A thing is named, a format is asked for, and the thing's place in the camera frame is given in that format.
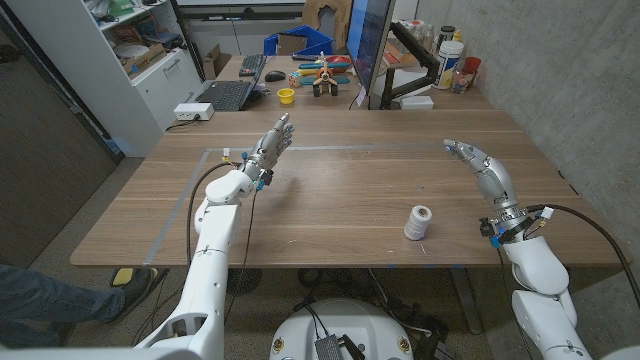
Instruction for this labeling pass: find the white string spool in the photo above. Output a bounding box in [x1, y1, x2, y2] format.
[403, 204, 434, 242]

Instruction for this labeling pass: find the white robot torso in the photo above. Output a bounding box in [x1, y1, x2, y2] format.
[269, 298, 415, 360]

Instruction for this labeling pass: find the large flat monitor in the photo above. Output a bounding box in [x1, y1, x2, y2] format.
[346, 0, 396, 110]

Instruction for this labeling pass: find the open brown cardboard box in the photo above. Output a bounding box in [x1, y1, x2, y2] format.
[202, 43, 233, 81]

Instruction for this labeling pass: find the clear glass jar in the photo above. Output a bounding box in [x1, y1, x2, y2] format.
[451, 67, 475, 95]

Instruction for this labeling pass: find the person's leg in jeans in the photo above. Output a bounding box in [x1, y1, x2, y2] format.
[0, 263, 127, 349]

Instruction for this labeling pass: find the green box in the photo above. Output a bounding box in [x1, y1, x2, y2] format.
[107, 0, 136, 16]

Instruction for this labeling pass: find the printed cardboard box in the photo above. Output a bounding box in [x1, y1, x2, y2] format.
[122, 43, 167, 76]

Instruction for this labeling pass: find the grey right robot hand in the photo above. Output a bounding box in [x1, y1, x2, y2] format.
[442, 139, 525, 225]

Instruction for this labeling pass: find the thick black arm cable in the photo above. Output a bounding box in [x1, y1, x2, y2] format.
[185, 160, 241, 269]
[524, 203, 640, 309]

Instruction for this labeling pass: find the wooden toy airplane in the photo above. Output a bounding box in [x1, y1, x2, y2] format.
[298, 50, 353, 98]

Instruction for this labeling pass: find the black laptop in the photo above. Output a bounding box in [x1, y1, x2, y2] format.
[196, 52, 269, 112]

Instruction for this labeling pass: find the black round fan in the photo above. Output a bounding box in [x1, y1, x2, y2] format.
[228, 268, 264, 296]

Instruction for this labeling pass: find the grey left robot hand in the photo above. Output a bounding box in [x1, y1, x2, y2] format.
[242, 112, 296, 183]

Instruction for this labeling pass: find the white labelled canister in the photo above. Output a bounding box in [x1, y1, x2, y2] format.
[432, 39, 465, 91]

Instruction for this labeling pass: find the dark-lidded jar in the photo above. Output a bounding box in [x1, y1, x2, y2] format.
[437, 25, 457, 51]

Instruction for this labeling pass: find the flat brown cardboard box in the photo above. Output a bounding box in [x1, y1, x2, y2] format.
[383, 39, 421, 69]

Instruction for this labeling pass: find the grey metal table leg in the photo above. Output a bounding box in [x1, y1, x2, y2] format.
[449, 267, 484, 335]

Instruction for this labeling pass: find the white power strip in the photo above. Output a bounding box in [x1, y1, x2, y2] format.
[173, 102, 215, 122]

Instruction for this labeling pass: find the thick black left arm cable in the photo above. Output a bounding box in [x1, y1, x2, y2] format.
[185, 160, 241, 269]

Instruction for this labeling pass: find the white bowl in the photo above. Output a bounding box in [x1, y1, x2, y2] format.
[113, 43, 151, 60]

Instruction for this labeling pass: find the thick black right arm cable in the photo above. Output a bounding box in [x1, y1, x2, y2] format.
[524, 203, 640, 309]

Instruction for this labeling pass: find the black keyboard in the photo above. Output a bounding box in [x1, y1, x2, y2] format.
[238, 53, 268, 78]

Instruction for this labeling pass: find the white shelf cabinet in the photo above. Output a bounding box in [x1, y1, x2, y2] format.
[4, 0, 206, 159]

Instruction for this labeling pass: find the blue plastic bin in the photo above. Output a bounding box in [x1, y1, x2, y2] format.
[263, 24, 335, 57]

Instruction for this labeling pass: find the small white box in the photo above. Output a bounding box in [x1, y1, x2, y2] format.
[399, 94, 435, 111]

